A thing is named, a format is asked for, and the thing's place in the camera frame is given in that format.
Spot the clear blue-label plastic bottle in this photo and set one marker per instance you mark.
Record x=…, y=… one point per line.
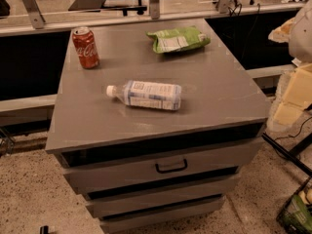
x=147, y=94

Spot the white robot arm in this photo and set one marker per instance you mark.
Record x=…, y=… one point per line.
x=298, y=32

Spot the black tripod leg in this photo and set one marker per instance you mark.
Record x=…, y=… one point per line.
x=287, y=154

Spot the green chip bag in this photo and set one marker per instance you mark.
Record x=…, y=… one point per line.
x=178, y=39

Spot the grey drawer cabinet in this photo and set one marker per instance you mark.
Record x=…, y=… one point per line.
x=108, y=150

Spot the red coca-cola can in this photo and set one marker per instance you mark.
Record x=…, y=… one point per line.
x=84, y=42

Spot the black wire basket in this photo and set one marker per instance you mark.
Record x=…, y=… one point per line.
x=296, y=214

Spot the black drawer handle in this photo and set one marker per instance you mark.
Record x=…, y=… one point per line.
x=171, y=168

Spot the metal railing frame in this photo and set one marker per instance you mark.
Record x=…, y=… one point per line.
x=47, y=16

